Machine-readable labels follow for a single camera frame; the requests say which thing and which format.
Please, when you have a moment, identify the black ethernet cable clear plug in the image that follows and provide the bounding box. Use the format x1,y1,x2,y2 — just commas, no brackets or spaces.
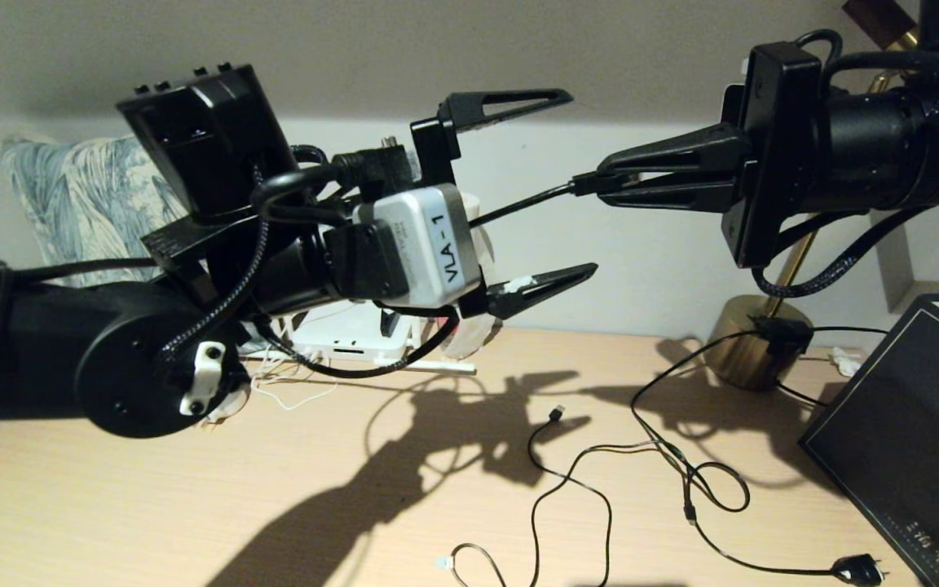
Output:
469,171,627,227

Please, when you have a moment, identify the white router with antennas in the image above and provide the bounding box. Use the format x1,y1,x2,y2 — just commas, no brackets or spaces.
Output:
290,300,477,376

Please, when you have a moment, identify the white round plug adapter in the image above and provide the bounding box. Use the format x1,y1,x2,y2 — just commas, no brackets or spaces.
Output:
205,383,252,425

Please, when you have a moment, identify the white toilet paper roll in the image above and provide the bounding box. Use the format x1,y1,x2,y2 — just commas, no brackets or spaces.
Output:
441,192,505,361

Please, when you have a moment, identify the black power adapter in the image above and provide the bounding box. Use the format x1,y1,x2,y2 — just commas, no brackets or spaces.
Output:
747,316,813,360

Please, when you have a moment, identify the brass desk lamp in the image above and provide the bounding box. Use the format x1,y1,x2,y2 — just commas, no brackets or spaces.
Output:
702,0,923,392

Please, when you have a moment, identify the black box gold trim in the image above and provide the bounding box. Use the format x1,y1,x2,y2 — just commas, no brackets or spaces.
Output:
798,281,939,587

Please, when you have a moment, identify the blue leaf print pillow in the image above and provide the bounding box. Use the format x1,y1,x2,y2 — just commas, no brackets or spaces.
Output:
1,135,193,288

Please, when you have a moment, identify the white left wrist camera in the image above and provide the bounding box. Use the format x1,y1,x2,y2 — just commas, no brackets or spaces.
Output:
324,183,487,309

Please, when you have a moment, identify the black USB cable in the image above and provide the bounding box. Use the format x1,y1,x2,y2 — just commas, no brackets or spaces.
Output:
527,405,682,587

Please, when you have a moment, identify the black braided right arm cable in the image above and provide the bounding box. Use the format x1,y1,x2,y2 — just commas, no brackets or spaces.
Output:
751,204,939,298

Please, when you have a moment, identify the black right camera cable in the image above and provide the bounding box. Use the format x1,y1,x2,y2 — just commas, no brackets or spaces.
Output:
796,29,939,78

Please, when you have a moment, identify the black robot camera cable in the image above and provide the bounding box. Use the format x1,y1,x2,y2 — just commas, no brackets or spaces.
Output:
156,159,461,381

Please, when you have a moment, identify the white adapter cable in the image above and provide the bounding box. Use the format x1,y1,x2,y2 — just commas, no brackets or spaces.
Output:
241,346,342,413

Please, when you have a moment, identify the black cable white connector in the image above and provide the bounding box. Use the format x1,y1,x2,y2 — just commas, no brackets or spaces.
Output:
437,541,511,587

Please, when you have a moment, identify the black lamp power cord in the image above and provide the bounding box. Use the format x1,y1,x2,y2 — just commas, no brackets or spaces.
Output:
631,326,884,586

